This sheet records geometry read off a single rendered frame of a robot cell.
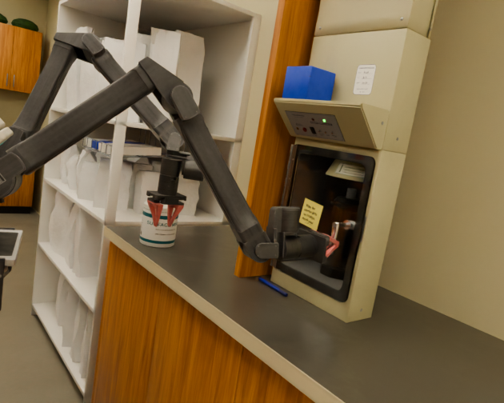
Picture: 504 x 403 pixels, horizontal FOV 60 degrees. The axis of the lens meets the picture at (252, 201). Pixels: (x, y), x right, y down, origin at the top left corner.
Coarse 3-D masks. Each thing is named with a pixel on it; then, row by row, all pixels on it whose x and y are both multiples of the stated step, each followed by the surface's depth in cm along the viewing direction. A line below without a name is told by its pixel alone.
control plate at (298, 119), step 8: (288, 112) 125; (296, 112) 123; (304, 112) 120; (296, 120) 125; (304, 120) 123; (320, 120) 117; (328, 120) 115; (336, 120) 113; (296, 128) 128; (320, 128) 120; (328, 128) 117; (336, 128) 115; (312, 136) 125; (320, 136) 123; (328, 136) 120; (336, 136) 117
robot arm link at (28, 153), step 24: (144, 72) 88; (168, 72) 89; (96, 96) 86; (120, 96) 88; (144, 96) 90; (168, 96) 90; (192, 96) 91; (72, 120) 85; (96, 120) 87; (24, 144) 83; (48, 144) 84; (72, 144) 87; (0, 168) 80; (24, 168) 81; (0, 192) 80
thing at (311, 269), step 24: (312, 168) 128; (336, 168) 121; (360, 168) 115; (312, 192) 128; (336, 192) 121; (360, 192) 114; (336, 216) 120; (360, 216) 114; (288, 264) 135; (312, 264) 127; (336, 264) 120; (336, 288) 120
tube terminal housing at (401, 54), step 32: (384, 32) 112; (320, 64) 129; (352, 64) 119; (384, 64) 112; (416, 64) 112; (352, 96) 119; (384, 96) 111; (416, 96) 115; (384, 160) 113; (384, 192) 116; (384, 224) 119; (288, 288) 136; (352, 288) 117; (352, 320) 120
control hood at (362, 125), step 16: (320, 112) 115; (336, 112) 110; (352, 112) 106; (368, 112) 105; (384, 112) 108; (288, 128) 132; (352, 128) 110; (368, 128) 106; (384, 128) 110; (352, 144) 115; (368, 144) 110
